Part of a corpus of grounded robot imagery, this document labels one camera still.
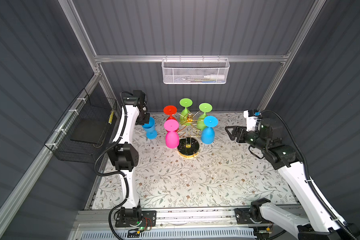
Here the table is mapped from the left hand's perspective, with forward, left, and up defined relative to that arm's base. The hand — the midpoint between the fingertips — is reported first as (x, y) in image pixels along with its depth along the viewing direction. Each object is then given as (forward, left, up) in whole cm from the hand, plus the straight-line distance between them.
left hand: (141, 122), depth 89 cm
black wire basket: (-14, +25, +9) cm, 30 cm away
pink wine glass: (-15, -19, +2) cm, 24 cm away
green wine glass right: (0, -37, +11) cm, 38 cm away
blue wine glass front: (+1, -4, -12) cm, 13 cm away
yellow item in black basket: (-1, +15, +6) cm, 16 cm away
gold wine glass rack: (-7, -29, -17) cm, 34 cm away
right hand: (-18, -48, +13) cm, 53 cm away
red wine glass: (-1, -19, +10) cm, 21 cm away
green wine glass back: (+5, -27, +11) cm, 29 cm away
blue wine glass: (-12, -39, +1) cm, 40 cm away
